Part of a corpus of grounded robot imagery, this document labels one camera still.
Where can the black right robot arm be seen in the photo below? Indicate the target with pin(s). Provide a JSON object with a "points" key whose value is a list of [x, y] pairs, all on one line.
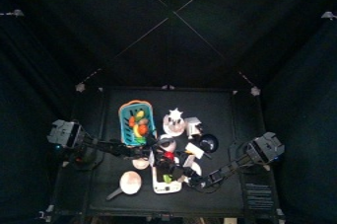
{"points": [[262, 149]]}

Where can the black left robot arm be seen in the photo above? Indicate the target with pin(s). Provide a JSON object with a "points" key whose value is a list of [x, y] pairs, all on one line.
{"points": [[66, 134]]}

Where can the red toy apple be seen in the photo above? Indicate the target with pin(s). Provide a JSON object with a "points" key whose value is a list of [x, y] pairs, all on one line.
{"points": [[168, 155]]}

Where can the teal basket with orange rim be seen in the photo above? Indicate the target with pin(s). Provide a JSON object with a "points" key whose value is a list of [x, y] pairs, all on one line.
{"points": [[126, 111]]}

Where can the green toy piece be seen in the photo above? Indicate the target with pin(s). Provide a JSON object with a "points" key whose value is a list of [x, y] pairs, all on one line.
{"points": [[166, 178]]}

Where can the white toy cup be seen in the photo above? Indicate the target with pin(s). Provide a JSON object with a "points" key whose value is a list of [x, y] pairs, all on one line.
{"points": [[168, 146]]}

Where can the green toy vegetable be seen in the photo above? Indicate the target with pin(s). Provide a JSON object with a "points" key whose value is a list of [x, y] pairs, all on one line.
{"points": [[140, 140]]}

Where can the small pink toy dish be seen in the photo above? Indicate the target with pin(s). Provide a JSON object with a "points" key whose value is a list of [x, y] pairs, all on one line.
{"points": [[140, 164]]}

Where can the orange-red toy fruit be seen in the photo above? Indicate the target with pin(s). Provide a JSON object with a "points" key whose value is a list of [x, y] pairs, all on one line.
{"points": [[142, 129]]}

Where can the yellow toy banana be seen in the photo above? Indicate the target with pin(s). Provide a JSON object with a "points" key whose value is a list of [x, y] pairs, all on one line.
{"points": [[136, 131]]}

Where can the white flat card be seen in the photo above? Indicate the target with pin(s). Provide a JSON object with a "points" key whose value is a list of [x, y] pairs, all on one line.
{"points": [[194, 151]]}

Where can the brown toy potato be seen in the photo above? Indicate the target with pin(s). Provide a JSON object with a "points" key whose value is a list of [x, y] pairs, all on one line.
{"points": [[142, 121]]}

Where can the orange toy carrot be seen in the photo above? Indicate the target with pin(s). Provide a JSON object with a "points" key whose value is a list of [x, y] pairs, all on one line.
{"points": [[132, 121]]}

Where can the yellow toy corn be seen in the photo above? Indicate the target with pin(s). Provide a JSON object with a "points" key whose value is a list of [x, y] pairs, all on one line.
{"points": [[138, 115]]}

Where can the white star-shaped toy egg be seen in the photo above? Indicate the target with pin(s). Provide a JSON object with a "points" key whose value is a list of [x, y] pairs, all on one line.
{"points": [[174, 114]]}

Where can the small white toy appliance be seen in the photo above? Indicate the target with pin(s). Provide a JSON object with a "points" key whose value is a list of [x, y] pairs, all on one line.
{"points": [[192, 125]]}

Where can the white printed table label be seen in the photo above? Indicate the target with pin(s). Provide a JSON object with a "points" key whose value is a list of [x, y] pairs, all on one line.
{"points": [[258, 196]]}

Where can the grey frame clamp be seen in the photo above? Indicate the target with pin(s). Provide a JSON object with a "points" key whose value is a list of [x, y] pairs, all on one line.
{"points": [[17, 13], [80, 87], [327, 14], [254, 90]]}

